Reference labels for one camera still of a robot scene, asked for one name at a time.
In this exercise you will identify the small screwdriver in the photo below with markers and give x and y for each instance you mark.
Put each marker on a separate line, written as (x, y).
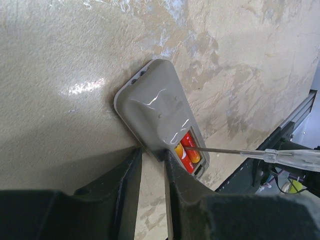
(303, 159)

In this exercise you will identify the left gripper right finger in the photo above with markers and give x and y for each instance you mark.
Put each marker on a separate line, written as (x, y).
(195, 212)

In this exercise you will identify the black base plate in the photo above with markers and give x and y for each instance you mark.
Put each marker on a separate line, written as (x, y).
(253, 174)

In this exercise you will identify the red aaa battery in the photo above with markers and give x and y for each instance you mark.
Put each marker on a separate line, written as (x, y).
(182, 154)
(189, 145)

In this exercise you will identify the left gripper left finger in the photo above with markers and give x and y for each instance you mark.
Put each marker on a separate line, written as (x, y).
(104, 209)

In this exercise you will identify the white grey remote control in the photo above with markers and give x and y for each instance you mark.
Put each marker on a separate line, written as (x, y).
(155, 108)

